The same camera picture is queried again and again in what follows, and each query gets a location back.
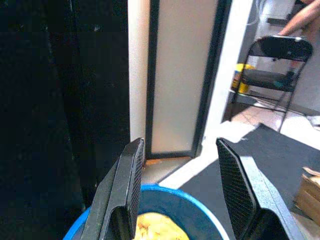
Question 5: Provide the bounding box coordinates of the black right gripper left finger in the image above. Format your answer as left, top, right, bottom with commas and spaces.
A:
81, 137, 146, 240

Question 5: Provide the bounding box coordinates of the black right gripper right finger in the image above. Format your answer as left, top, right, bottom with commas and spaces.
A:
216, 138, 306, 240

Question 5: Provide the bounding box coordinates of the yellow printed cloth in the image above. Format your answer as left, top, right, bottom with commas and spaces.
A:
134, 212, 191, 240

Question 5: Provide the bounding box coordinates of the person's hand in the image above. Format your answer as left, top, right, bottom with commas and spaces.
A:
277, 23, 298, 37

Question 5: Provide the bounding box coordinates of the black floor mat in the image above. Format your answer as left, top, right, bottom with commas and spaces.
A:
178, 122, 320, 218

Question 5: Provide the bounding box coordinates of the brown cardboard box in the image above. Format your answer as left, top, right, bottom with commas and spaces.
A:
293, 166, 320, 221

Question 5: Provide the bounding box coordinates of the blue plastic basin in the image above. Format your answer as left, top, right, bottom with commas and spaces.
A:
62, 183, 230, 240

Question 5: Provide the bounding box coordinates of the yellow plastic container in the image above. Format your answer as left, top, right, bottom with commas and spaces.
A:
231, 63, 256, 95

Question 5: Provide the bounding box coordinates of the black-framed frosted glass door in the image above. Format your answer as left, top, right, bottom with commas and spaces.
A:
144, 0, 233, 160

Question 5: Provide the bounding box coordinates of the black folding chair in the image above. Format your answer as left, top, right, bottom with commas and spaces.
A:
231, 34, 315, 133

